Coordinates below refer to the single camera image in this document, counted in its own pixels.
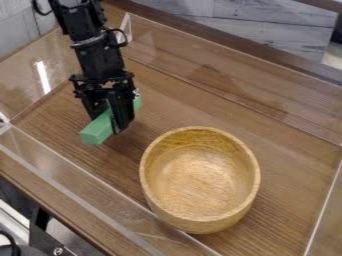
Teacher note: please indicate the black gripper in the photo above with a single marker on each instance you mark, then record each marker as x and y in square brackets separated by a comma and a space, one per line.
[104, 81]

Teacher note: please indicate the green rectangular block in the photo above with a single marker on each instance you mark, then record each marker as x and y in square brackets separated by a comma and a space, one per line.
[100, 128]

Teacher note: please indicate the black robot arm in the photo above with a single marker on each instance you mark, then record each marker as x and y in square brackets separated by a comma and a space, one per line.
[81, 21]

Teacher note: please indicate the brown wooden bowl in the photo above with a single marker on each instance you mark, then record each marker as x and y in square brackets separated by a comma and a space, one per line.
[200, 178]

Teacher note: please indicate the black table leg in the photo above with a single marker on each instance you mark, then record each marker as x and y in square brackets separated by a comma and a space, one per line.
[37, 228]

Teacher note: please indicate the clear acrylic corner bracket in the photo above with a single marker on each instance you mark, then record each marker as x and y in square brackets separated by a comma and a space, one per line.
[125, 28]

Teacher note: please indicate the clear acrylic front wall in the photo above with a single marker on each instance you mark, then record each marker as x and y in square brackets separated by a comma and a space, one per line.
[105, 217]

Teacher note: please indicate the clear acrylic wall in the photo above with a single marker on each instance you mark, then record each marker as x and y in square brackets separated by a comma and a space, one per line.
[105, 217]
[300, 100]

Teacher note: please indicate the clear acrylic back wall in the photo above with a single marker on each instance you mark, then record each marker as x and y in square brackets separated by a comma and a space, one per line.
[300, 100]

